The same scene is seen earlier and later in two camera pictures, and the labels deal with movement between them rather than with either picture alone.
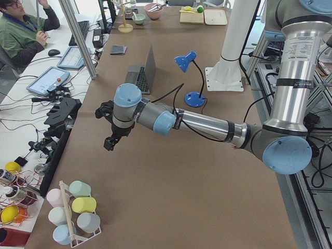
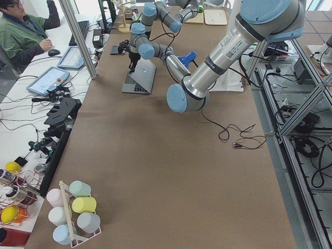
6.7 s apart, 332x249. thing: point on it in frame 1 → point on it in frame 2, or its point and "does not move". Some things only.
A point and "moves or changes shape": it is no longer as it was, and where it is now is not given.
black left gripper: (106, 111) → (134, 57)
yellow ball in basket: (8, 213) does not move
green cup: (80, 189) does not move
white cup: (57, 216) does not move
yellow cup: (81, 205) does not move
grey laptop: (143, 77) moves or changes shape
